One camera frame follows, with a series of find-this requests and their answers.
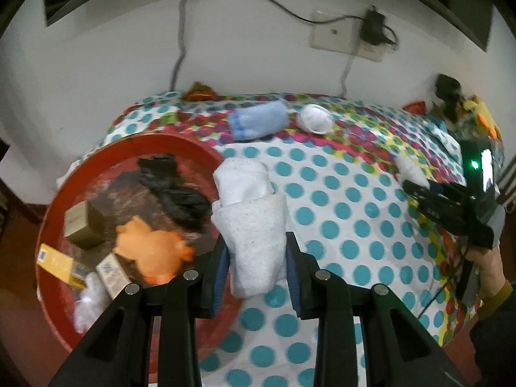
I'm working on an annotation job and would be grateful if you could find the small white cloth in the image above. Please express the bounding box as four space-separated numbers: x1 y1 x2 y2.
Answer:
395 155 432 188

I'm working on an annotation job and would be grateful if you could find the white sock ball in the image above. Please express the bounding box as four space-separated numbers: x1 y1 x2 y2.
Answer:
299 104 334 135

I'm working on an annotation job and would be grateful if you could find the orange plush toy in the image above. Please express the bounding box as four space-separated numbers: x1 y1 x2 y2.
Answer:
115 215 196 285

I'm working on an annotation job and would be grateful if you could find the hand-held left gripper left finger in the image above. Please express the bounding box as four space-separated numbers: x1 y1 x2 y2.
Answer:
48 232 230 387

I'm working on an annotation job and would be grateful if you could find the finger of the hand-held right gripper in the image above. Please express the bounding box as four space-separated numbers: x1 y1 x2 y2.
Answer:
403 179 496 248
427 179 474 204

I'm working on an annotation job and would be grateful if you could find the black cloth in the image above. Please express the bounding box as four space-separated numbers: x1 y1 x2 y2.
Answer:
137 154 212 232

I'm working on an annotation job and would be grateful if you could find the white wall socket plate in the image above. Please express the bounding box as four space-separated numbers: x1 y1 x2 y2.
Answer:
308 10 388 63

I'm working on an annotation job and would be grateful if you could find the tan box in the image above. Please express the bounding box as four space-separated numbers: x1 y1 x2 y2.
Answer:
62 201 105 250

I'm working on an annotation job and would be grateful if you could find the black power adapter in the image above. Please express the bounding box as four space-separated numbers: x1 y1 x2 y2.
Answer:
360 6 400 49

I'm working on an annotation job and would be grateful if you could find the thick wall cable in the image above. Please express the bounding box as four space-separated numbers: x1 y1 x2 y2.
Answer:
171 0 202 91

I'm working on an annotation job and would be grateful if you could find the black device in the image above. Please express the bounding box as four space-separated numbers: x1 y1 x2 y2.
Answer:
435 73 462 122

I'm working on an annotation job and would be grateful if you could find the person's right forearm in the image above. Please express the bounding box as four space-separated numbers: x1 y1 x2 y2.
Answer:
470 278 516 373

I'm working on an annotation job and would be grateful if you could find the brown orange ornament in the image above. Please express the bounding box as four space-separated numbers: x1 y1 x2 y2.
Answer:
184 82 218 101

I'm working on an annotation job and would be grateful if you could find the rolled blue sock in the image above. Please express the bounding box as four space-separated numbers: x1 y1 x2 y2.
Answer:
228 102 288 143

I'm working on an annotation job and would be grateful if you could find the power adapter cable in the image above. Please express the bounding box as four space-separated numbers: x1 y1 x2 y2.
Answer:
339 48 357 98

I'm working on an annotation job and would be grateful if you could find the round red tray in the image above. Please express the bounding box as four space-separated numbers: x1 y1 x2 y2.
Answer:
34 133 243 375

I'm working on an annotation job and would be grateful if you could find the yellow box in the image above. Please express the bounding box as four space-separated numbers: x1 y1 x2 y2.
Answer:
35 243 87 289

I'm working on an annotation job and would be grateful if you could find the white towel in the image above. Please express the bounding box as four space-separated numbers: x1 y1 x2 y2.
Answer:
212 157 289 300

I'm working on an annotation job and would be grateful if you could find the yellow toy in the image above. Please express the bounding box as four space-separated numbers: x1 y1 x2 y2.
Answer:
463 96 504 138

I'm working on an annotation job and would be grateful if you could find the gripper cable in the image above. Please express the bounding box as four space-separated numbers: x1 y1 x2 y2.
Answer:
417 246 470 319

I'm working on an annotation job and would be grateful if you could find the clear plastic bag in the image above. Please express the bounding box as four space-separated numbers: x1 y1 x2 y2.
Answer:
73 272 114 334

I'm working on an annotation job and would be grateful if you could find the grey box blue logo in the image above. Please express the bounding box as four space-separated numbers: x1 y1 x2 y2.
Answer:
95 253 132 299

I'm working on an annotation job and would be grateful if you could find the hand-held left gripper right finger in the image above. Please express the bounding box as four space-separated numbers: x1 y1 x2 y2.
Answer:
284 232 470 387

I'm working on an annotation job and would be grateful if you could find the person's right hand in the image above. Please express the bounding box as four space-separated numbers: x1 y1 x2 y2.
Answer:
463 246 506 303

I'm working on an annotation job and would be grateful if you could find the polka dot blanket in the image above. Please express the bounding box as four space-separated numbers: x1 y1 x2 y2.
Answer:
56 91 504 387

